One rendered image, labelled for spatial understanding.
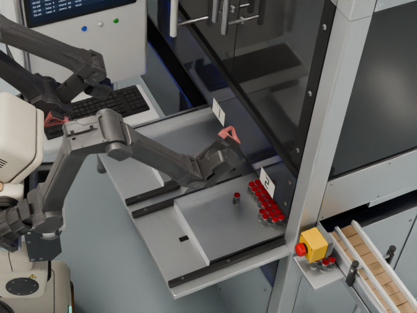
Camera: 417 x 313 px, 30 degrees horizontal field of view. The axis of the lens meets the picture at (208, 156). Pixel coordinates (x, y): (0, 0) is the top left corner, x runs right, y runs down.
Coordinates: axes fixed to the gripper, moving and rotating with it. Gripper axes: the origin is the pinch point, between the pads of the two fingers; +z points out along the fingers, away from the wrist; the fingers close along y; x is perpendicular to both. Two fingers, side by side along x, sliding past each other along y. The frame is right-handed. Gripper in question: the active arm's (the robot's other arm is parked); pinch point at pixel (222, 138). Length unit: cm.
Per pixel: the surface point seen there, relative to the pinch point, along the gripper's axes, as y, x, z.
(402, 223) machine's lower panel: -4, -73, 25
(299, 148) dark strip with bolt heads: 17.3, -16.5, -6.0
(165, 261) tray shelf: -36.6, -9.3, -19.6
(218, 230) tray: -28.1, -19.1, -3.6
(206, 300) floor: -103, -55, 37
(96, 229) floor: -128, -3, 58
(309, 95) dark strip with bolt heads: 34.9, -6.3, -9.2
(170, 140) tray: -35.8, 5.3, 28.9
